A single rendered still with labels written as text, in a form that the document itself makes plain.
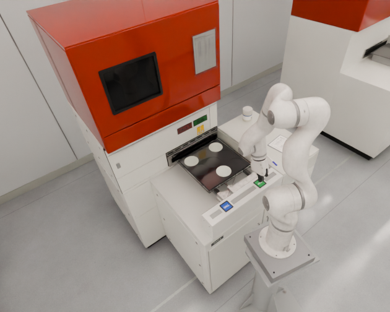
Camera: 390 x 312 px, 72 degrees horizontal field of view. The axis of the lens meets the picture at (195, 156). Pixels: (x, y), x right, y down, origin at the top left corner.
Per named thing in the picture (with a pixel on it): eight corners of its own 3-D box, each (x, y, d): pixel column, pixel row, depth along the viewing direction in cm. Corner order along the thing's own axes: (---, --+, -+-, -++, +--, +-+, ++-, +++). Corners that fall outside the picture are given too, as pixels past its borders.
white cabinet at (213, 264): (166, 239, 244) (148, 181, 188) (245, 186, 281) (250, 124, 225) (211, 300, 205) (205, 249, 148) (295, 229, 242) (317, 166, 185)
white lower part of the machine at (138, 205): (114, 202, 280) (86, 142, 223) (180, 164, 311) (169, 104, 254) (147, 253, 236) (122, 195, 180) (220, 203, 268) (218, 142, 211)
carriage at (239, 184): (215, 199, 167) (215, 197, 165) (258, 171, 181) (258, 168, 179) (224, 208, 162) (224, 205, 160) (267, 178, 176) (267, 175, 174)
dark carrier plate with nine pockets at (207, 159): (178, 160, 188) (178, 160, 188) (216, 139, 201) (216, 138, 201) (209, 190, 167) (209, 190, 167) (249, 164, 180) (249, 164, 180)
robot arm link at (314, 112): (273, 202, 125) (305, 195, 127) (286, 220, 115) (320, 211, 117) (279, 96, 101) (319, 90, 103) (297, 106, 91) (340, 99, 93)
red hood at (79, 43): (67, 100, 195) (25, 10, 154) (163, 64, 225) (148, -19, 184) (108, 155, 149) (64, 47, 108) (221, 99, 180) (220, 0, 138)
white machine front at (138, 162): (121, 192, 181) (103, 148, 154) (215, 140, 212) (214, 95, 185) (123, 195, 179) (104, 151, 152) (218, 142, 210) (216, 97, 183)
